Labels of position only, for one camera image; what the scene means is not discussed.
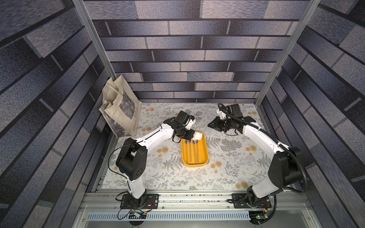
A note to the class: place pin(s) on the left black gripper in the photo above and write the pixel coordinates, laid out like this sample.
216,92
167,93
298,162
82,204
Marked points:
190,134

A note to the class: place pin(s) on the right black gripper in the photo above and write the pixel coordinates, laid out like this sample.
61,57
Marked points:
219,124

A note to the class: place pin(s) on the white wipe cloth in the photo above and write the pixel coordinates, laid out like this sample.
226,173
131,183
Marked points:
197,136

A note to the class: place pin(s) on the clear test tube blue cap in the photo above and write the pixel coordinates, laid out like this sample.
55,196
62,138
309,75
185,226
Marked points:
185,151

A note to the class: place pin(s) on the yellow plastic tray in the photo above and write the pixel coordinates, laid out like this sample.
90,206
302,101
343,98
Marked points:
203,153

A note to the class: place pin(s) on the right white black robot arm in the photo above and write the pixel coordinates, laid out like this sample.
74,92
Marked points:
285,172

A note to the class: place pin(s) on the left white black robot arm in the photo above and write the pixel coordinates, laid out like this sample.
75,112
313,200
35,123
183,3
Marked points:
132,157

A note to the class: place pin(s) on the beige canvas tote bag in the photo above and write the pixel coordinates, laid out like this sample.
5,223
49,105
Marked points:
120,107

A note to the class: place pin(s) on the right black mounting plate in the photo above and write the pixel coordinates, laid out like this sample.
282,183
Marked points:
241,201

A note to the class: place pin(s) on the black mounting plate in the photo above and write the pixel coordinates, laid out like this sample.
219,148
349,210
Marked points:
241,201
147,201

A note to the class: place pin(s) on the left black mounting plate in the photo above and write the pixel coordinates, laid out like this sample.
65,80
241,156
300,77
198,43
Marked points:
147,201

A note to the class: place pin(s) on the right green circuit board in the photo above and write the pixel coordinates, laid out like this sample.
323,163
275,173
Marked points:
257,217

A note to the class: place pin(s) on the green circuit board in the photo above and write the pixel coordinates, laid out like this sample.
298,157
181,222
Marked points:
257,217
137,215

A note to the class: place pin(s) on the left green circuit board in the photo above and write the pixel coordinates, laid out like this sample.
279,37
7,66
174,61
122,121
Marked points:
137,215

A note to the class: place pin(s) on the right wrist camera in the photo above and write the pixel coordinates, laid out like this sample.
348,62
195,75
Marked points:
231,110

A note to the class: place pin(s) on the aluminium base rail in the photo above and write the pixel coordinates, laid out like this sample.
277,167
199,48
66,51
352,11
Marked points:
104,200

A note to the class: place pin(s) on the white slotted cable duct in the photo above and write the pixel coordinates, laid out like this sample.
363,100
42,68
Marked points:
173,216

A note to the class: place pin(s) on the left aluminium frame post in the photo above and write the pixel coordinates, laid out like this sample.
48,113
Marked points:
91,30

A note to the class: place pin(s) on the aluminium frame post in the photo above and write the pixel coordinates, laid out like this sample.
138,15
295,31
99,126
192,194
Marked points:
91,30
302,23

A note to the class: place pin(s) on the right aluminium frame post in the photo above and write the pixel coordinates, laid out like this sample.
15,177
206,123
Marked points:
302,23

